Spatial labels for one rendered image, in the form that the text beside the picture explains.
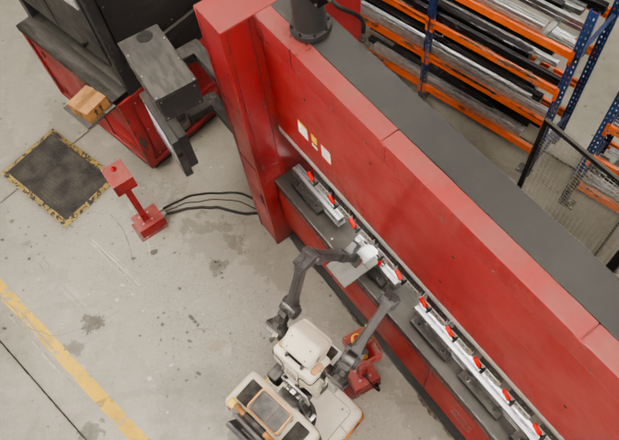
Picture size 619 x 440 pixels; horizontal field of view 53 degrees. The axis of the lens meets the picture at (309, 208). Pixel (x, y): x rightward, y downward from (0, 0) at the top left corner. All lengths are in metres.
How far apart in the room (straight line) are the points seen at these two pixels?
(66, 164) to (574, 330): 4.57
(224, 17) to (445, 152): 1.27
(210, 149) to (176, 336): 1.67
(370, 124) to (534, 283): 0.92
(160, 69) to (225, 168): 2.04
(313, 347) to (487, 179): 1.24
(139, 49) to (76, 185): 2.31
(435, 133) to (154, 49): 1.69
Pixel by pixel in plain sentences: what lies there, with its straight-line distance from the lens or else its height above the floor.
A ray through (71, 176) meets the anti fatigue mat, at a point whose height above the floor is 0.01.
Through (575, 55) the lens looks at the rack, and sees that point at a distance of 4.31.
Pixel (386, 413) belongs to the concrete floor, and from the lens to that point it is 4.52.
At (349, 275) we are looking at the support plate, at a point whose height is 1.00.
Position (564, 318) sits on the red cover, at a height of 2.30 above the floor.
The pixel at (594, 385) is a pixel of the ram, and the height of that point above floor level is 2.08.
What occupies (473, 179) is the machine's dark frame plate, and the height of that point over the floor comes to 2.30.
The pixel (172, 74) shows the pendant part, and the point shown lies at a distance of 3.46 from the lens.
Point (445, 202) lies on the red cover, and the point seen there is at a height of 2.30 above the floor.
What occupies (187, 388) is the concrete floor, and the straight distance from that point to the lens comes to 4.71.
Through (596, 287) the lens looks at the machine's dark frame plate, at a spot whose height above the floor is 2.30.
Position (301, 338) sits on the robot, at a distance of 3.21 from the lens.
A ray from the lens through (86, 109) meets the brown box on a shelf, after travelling 4.66.
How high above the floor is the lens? 4.44
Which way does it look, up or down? 61 degrees down
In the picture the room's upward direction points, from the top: 9 degrees counter-clockwise
